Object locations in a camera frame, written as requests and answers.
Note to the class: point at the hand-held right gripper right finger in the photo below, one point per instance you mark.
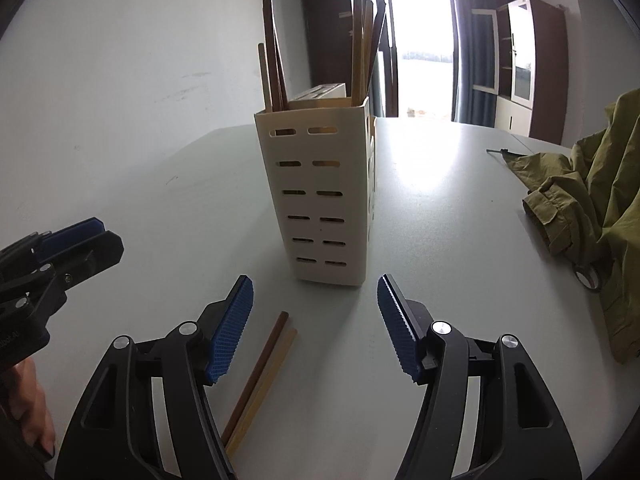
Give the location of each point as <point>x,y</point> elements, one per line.
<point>395,325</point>

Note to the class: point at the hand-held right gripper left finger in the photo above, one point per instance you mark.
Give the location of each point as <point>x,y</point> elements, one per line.
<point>230,335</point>

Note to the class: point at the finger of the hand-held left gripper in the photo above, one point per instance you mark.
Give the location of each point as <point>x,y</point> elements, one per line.
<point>95,255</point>
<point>70,232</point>

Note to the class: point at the cream slotted utensil holder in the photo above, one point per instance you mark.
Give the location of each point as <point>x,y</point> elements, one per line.
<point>320,185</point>

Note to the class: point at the person's left hand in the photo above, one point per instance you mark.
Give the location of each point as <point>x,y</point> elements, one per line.
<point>30,395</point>

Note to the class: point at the olive green jacket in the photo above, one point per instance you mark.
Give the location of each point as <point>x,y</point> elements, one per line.
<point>600,185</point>

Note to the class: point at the grey blue curtain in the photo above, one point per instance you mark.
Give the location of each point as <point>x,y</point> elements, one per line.
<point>465,60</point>

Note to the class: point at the glass balcony door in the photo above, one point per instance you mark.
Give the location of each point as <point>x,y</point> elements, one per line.
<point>420,35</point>

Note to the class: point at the white and brown cabinet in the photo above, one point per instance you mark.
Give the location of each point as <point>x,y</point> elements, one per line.
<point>530,50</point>

